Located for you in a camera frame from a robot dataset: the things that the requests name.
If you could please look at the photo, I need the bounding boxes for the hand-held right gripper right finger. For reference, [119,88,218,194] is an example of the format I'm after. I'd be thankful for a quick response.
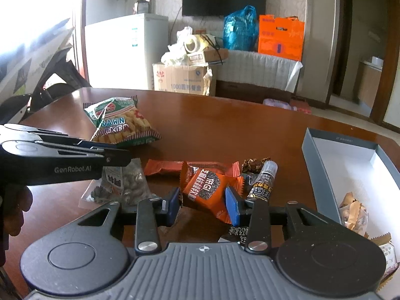
[225,186,341,254]

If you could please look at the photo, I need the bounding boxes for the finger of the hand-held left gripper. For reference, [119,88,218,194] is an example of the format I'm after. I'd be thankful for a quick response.
[0,124,94,147]
[34,139,132,167]

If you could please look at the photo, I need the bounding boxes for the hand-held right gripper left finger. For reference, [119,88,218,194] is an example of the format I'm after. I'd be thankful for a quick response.
[76,187,182,255]

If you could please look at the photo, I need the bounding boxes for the clear peanut bag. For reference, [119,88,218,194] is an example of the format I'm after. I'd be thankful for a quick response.
[79,158,157,211]

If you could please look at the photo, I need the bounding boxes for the small orange snack packet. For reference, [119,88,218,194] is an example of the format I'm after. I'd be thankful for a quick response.
[179,161,246,225]

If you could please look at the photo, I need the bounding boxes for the green prawn cracker bag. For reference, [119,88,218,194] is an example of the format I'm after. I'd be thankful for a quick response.
[83,96,162,149]

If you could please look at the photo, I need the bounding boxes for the long red wafer bar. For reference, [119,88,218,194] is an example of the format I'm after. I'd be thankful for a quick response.
[144,159,241,179]

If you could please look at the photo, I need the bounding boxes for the grey cardboard box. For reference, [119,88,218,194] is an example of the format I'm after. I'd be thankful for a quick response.
[301,127,400,244]

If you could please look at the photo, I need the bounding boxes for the person's left hand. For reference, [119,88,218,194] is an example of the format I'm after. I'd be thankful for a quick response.
[4,185,34,237]

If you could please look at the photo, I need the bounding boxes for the black snack packet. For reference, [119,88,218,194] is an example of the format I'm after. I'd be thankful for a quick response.
[219,223,251,248]

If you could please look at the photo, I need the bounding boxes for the brown candy wrapper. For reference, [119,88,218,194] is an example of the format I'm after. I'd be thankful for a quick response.
[242,157,272,174]

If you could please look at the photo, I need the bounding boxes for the white black scooter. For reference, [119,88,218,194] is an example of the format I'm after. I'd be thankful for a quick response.
[0,19,92,123]

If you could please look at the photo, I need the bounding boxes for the large brown cardboard box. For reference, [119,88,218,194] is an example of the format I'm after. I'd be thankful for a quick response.
[152,62,217,96]

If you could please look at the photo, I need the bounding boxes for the white refrigerator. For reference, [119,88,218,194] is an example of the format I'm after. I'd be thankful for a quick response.
[84,13,169,91]

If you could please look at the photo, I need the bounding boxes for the purple bottle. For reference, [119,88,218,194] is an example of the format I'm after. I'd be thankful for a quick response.
[262,98,298,111]

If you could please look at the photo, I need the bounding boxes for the dark wooden cabinet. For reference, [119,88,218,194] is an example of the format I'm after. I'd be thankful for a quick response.
[215,79,293,104]

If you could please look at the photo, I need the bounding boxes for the white plastic bag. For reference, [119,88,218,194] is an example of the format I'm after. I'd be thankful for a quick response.
[161,26,193,66]

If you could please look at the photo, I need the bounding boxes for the beige snack packet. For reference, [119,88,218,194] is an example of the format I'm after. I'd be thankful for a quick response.
[338,192,370,237]
[370,233,400,291]

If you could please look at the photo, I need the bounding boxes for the red packet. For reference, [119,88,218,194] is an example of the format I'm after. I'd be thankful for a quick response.
[290,98,313,115]

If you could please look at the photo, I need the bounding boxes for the beige tape roll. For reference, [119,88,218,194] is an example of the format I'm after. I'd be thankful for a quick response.
[184,34,204,54]

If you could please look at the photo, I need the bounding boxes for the small cardboard box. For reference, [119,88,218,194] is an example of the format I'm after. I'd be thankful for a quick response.
[187,48,230,66]

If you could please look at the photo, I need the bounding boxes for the white cloth cover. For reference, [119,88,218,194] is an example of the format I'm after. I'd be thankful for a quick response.
[215,49,304,94]

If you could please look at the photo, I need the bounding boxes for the yellow plastic bag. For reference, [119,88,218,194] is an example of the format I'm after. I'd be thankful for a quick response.
[200,34,224,51]

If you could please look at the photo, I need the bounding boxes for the dark kettle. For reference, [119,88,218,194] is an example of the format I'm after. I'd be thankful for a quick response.
[134,0,151,15]

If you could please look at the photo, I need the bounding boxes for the blue plastic bag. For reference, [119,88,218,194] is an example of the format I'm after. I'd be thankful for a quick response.
[223,5,259,51]

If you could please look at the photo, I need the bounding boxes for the orange shopping bag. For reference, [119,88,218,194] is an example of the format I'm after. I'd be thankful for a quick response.
[258,14,306,62]

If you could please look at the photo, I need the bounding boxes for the wooden kitchen cabinet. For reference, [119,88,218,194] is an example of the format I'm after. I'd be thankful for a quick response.
[356,58,384,109]

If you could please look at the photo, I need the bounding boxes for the brown door frame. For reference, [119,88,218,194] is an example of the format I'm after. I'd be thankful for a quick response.
[326,0,400,127]

